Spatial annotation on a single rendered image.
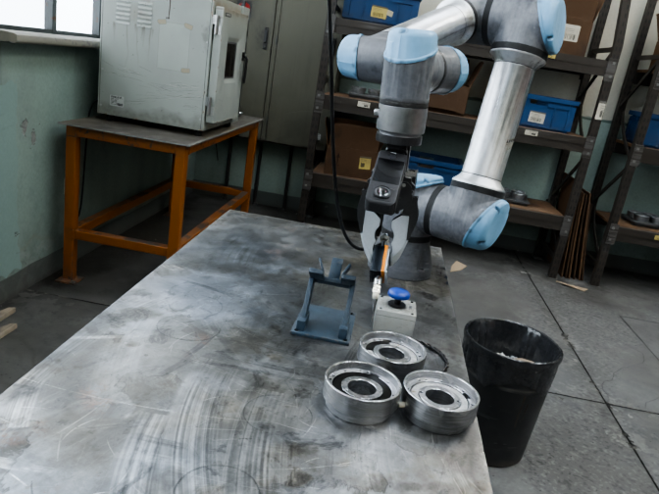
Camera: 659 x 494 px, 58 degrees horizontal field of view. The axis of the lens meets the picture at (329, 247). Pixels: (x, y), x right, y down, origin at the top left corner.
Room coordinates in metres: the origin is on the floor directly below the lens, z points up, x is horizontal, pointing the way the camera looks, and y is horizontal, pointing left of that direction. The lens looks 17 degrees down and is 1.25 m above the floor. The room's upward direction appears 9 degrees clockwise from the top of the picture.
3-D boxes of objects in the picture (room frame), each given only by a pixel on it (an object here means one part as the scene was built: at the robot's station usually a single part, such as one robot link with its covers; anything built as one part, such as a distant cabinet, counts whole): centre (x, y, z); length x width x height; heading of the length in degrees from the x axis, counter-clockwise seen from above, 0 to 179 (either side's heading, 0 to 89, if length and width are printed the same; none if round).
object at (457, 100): (4.43, -0.59, 1.19); 0.52 x 0.42 x 0.38; 86
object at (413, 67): (0.95, -0.08, 1.25); 0.09 x 0.08 x 0.11; 148
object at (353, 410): (0.73, -0.07, 0.82); 0.10 x 0.10 x 0.04
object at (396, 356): (0.84, -0.12, 0.82); 0.10 x 0.10 x 0.04
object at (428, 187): (1.34, -0.18, 0.97); 0.13 x 0.12 x 0.14; 58
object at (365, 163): (4.46, -0.06, 0.64); 0.49 x 0.40 x 0.37; 91
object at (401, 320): (1.01, -0.14, 0.82); 0.08 x 0.07 x 0.05; 176
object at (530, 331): (1.91, -0.68, 0.21); 0.34 x 0.34 x 0.43
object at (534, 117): (4.40, -1.25, 1.11); 0.52 x 0.38 x 0.22; 86
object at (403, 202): (0.96, -0.08, 1.09); 0.09 x 0.08 x 0.12; 171
